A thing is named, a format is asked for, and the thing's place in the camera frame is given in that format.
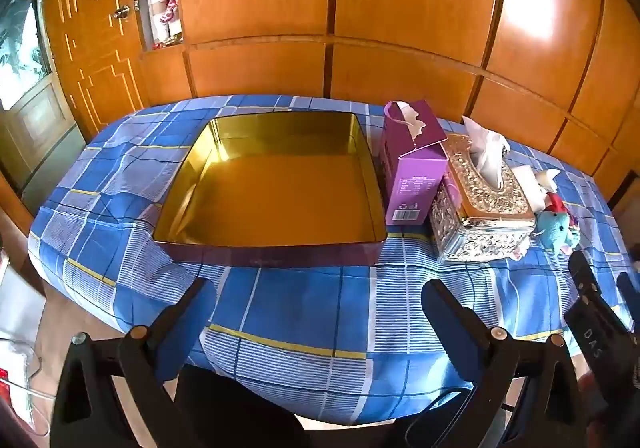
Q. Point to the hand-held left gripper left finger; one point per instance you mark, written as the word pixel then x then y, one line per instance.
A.
pixel 186 328

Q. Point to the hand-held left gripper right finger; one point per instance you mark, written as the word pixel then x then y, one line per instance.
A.
pixel 450 325

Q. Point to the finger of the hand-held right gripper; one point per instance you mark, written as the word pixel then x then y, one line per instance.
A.
pixel 629 293
pixel 582 275

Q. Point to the gold square tin box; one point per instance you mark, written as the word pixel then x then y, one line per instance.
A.
pixel 280 188

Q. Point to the blue plush elephant toy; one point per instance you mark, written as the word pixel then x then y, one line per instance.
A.
pixel 555 228

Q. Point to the silver ornate tissue box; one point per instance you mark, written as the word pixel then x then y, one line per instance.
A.
pixel 480 223

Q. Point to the blue plaid tablecloth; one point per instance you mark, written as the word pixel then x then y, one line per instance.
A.
pixel 300 313

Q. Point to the purple tissue carton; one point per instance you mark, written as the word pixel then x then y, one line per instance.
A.
pixel 415 172

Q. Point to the white facial tissue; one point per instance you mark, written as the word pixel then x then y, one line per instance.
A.
pixel 487 150

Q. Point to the white plastic bag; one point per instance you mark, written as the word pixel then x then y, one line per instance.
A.
pixel 17 368

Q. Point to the wooden door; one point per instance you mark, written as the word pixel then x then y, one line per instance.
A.
pixel 90 52

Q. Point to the pink and white shelf packages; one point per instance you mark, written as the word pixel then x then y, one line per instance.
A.
pixel 167 12

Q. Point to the window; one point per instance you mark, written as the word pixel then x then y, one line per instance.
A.
pixel 20 52

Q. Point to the wooden headboard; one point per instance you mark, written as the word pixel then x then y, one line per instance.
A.
pixel 400 2

